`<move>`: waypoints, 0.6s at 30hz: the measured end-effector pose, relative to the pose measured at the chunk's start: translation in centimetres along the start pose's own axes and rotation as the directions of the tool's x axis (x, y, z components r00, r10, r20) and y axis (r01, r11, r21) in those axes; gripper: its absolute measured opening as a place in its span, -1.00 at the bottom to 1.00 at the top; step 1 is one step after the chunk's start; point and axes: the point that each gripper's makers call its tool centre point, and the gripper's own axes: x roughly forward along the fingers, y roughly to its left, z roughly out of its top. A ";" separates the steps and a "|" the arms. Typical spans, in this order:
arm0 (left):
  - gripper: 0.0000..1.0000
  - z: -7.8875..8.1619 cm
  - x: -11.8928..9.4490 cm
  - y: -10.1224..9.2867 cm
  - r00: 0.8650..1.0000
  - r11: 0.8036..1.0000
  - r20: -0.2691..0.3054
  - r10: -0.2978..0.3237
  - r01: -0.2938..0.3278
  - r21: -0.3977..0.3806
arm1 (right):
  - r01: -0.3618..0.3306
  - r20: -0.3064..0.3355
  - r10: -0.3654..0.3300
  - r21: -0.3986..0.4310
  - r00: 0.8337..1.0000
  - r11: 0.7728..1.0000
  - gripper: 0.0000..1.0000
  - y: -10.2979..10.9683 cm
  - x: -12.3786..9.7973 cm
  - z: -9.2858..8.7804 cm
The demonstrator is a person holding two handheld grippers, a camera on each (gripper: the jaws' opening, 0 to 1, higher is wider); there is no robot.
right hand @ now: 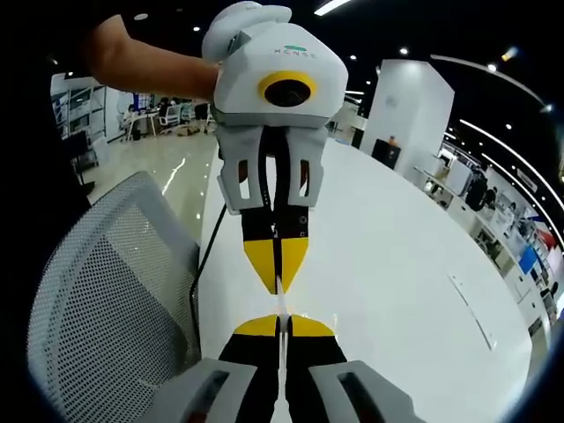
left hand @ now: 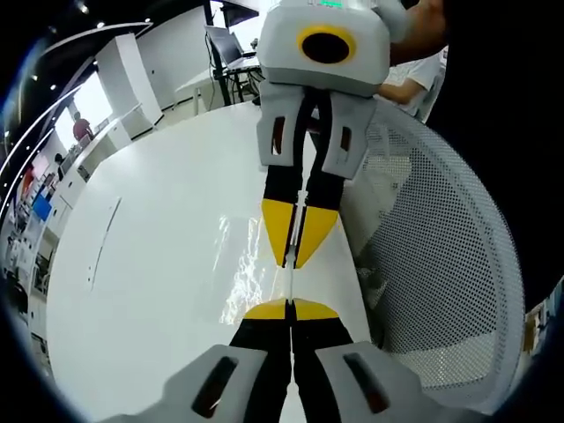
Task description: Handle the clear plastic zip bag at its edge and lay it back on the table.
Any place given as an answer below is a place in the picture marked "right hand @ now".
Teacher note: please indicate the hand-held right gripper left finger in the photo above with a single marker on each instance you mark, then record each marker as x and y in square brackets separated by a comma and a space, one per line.
[251, 361]

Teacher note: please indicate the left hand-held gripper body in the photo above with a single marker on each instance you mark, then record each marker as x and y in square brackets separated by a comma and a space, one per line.
[247, 88]

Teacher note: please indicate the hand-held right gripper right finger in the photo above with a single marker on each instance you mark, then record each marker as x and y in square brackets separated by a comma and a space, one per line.
[315, 352]

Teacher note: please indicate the black office chair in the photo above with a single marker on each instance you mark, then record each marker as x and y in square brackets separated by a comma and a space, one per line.
[385, 154]

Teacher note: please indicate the white mesh office chair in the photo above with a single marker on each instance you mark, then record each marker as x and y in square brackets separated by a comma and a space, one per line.
[110, 299]

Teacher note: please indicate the white square pillar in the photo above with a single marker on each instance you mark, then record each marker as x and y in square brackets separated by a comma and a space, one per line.
[410, 110]

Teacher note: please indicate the row of white desks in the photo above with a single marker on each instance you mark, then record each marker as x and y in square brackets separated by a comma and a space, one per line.
[506, 247]

